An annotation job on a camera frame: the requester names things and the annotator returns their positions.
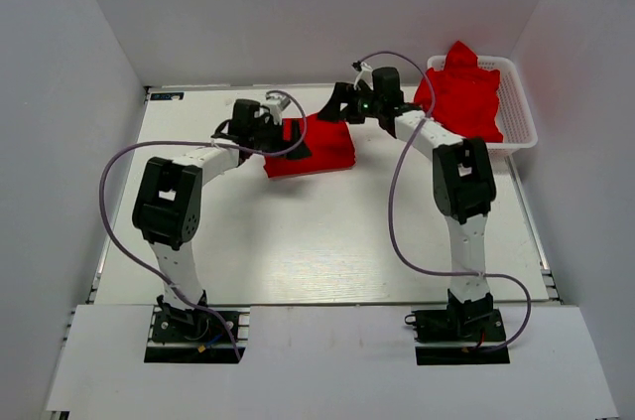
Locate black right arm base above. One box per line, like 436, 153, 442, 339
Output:
404, 309, 510, 366

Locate white plastic basket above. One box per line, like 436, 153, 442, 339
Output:
426, 55, 540, 161

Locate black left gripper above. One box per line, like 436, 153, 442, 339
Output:
249, 116, 312, 161

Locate red t shirts in basket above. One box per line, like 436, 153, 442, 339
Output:
426, 41, 504, 143

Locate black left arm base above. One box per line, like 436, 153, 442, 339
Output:
144, 304, 249, 364

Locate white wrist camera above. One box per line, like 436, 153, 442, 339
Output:
263, 91, 291, 119
352, 61, 373, 89

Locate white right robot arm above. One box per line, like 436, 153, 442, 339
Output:
317, 67, 496, 340

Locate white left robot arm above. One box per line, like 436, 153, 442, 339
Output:
132, 89, 311, 340

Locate red t shirt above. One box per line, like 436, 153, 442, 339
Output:
264, 113, 356, 179

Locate blue table corner label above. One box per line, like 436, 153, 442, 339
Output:
150, 92, 185, 101

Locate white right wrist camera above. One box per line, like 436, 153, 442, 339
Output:
352, 61, 373, 89

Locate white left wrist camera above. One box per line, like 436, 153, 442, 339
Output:
263, 91, 291, 119

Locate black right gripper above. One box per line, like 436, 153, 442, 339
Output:
317, 82, 384, 124

